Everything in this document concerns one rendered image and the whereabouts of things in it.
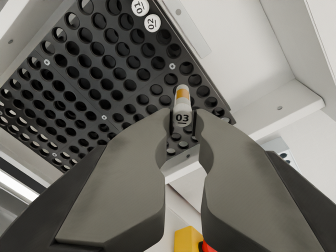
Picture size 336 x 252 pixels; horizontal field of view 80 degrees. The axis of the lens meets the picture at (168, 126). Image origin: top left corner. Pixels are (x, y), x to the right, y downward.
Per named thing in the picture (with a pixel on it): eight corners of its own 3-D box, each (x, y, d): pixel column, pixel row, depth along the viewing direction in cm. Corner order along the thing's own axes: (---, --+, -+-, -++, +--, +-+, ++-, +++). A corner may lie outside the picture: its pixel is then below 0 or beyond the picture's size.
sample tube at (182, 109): (189, 97, 16) (191, 128, 12) (174, 96, 16) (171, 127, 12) (191, 83, 16) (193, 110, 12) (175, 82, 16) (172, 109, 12)
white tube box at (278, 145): (280, 136, 38) (289, 148, 35) (294, 164, 42) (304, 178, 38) (221, 161, 43) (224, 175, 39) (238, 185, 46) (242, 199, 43)
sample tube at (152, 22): (163, 10, 19) (158, 14, 15) (165, 25, 20) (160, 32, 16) (150, 11, 19) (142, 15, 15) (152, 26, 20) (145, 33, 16)
